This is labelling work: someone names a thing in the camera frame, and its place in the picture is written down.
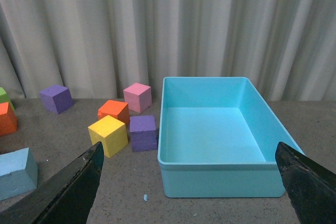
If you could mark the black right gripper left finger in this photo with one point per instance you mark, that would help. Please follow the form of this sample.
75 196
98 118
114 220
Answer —
67 197

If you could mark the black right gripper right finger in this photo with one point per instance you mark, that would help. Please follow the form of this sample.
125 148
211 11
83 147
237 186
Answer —
310 186

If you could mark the yellow foam block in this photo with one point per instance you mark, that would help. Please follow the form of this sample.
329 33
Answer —
111 132

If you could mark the orange foam block left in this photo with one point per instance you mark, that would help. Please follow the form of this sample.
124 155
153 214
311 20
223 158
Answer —
8 123

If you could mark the orange foam block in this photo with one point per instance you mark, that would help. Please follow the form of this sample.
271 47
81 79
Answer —
116 109
8 123

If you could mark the purple foam block rear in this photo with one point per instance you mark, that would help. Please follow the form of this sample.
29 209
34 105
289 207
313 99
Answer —
56 98

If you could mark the purple foam block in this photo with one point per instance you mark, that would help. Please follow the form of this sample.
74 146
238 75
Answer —
143 133
56 98

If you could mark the orange foam block right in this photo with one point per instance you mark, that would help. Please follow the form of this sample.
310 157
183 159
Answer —
116 109

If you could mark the purple foam block right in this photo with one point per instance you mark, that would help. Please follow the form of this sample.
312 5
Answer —
143 133

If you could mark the light blue plastic bin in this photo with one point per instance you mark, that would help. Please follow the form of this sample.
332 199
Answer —
218 139

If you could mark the green foam block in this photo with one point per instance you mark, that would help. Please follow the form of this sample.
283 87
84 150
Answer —
4 97

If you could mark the pink foam block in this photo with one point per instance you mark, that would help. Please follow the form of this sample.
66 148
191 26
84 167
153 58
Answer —
138 96

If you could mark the grey curtain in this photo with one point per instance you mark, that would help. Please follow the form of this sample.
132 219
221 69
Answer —
96 48

